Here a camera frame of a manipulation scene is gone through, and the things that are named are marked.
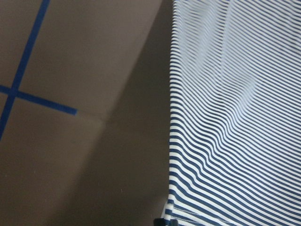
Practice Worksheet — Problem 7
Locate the striped polo shirt white collar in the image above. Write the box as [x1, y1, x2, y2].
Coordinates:
[164, 0, 301, 226]

